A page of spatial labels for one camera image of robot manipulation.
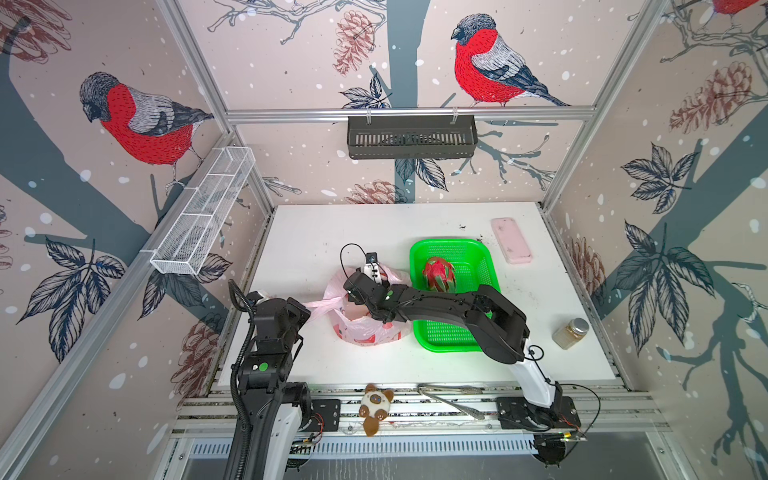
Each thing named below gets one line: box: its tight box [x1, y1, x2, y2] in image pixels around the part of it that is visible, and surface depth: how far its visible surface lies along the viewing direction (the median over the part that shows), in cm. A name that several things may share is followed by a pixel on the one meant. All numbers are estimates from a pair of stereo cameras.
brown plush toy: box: [359, 383, 394, 437], surface depth 74 cm
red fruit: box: [422, 256, 456, 293], surface depth 93 cm
